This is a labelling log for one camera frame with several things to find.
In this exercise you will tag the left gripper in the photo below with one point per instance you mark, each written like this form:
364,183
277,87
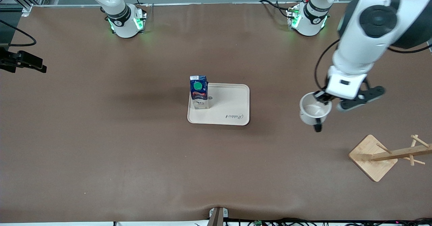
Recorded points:
322,97

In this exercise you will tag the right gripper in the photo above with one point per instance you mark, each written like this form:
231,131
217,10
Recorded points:
10,61

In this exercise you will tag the blue white milk carton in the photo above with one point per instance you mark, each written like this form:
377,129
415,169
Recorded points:
199,92

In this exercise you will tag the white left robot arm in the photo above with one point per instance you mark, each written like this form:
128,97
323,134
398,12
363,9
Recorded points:
368,33

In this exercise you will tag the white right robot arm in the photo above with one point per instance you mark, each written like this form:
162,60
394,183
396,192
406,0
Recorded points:
123,21

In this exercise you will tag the wooden cup rack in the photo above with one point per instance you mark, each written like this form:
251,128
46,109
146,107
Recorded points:
374,160

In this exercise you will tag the beige plastic tray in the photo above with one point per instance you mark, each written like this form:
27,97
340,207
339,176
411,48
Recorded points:
226,107

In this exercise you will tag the brown table mat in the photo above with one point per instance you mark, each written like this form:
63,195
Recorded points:
135,151

